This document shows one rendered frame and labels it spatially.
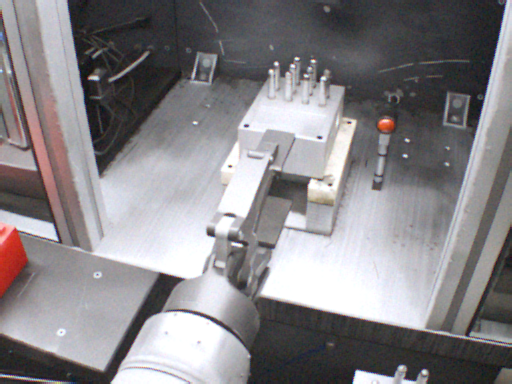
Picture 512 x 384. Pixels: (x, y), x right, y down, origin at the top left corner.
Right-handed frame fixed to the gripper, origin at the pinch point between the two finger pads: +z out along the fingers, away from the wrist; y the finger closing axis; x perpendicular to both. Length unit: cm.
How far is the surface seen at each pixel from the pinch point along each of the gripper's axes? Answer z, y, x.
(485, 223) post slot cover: -6.4, 5.6, -20.1
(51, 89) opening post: -6.7, 11.7, 19.4
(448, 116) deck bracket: 34.7, -8.9, -18.6
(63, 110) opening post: -5.9, 9.0, 19.1
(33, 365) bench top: -12.1, -32.6, 32.3
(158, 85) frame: 27.9, -7.8, 26.6
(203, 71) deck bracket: 35.8, -8.7, 22.1
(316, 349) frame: 8.3, -38.3, -5.6
